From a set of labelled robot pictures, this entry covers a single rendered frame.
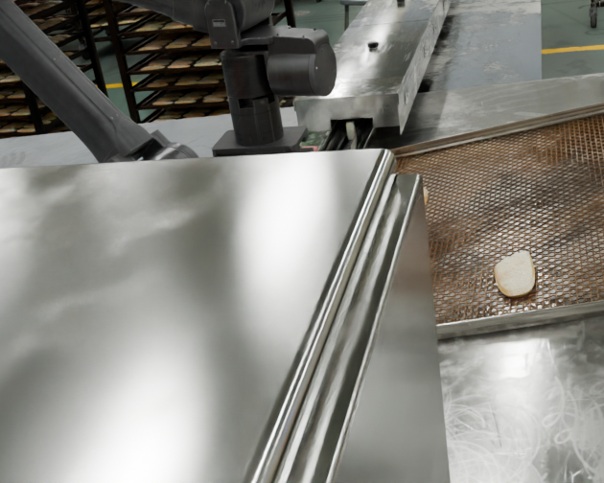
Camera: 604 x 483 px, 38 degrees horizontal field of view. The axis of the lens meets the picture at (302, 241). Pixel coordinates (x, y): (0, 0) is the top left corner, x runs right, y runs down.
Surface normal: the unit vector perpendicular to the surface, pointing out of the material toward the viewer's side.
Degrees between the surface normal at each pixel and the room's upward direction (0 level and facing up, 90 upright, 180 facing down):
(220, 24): 90
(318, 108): 90
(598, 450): 10
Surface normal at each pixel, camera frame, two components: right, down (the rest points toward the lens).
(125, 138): 0.56, -0.54
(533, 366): -0.31, -0.87
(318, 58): 0.88, 0.08
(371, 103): -0.23, 0.46
